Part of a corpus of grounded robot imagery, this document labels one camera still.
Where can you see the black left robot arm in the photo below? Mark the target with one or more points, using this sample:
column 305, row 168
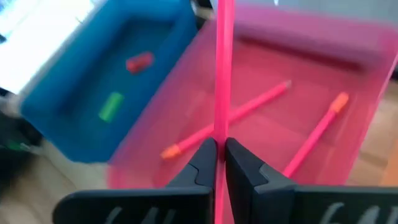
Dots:
column 12, row 161

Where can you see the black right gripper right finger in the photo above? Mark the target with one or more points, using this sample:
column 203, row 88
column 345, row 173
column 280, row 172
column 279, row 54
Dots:
column 280, row 202

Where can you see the blue plastic bin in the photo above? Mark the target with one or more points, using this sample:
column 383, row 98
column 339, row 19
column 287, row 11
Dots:
column 77, row 133

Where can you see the pink plastic bin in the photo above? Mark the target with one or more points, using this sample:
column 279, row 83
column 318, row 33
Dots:
column 280, row 130

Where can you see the pink pencil with orange eraser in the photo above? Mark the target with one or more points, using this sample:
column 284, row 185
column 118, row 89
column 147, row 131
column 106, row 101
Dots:
column 314, row 137
column 258, row 98
column 224, row 62

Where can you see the red eraser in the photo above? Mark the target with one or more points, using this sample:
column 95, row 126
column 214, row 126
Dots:
column 140, row 62

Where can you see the green eraser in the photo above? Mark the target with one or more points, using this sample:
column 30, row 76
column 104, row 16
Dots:
column 111, row 106

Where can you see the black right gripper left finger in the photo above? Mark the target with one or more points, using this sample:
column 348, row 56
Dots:
column 174, row 202

